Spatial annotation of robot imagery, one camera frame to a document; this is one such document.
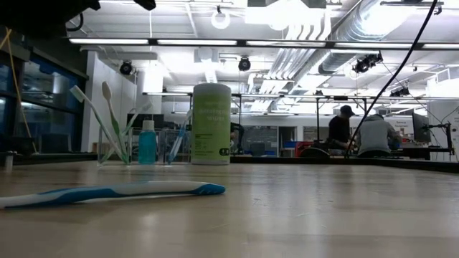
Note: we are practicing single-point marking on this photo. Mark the green white toothbrush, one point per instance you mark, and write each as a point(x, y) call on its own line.
point(141, 114)
point(97, 121)
point(106, 91)

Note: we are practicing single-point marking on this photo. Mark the blue white toothbrush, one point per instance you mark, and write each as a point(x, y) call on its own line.
point(143, 188)
point(178, 141)

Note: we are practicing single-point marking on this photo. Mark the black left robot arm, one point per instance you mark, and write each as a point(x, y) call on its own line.
point(36, 14)

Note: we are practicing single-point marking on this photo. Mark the long ceiling light bar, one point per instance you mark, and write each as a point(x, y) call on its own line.
point(201, 42)

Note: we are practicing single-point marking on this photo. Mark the black ceiling spot lamp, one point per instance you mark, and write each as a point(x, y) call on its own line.
point(244, 64)
point(126, 68)

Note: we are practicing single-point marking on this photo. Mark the black background monitor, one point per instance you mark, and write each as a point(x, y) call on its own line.
point(157, 121)

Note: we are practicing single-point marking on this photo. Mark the turquoise mouthwash bottle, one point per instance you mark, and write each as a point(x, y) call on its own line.
point(147, 147)

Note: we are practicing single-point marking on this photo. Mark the green white wipes canister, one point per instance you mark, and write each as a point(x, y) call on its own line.
point(211, 136)

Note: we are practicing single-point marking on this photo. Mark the clear acrylic organizer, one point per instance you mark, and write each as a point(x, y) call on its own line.
point(161, 157)

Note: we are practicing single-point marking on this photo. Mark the blue storage bin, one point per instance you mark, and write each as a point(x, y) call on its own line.
point(289, 144)

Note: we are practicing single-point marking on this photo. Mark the red storage bin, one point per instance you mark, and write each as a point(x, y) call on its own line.
point(304, 148)

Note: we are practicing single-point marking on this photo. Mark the black chair back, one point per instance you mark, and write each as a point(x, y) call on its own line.
point(313, 153)

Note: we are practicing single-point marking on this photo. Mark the black ceiling lamp cluster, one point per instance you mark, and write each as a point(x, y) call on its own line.
point(362, 65)

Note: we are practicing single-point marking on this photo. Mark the person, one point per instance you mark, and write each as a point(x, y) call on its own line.
point(340, 130)
point(378, 136)

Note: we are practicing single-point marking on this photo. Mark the black computer monitor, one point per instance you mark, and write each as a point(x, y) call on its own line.
point(419, 127)

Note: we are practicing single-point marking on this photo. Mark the black aluminium table frame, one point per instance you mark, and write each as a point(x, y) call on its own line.
point(265, 159)

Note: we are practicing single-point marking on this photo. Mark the silver ventilation duct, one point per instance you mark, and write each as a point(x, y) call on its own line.
point(337, 61)

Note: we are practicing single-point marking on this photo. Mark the small white post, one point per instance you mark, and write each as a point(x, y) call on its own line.
point(9, 161)

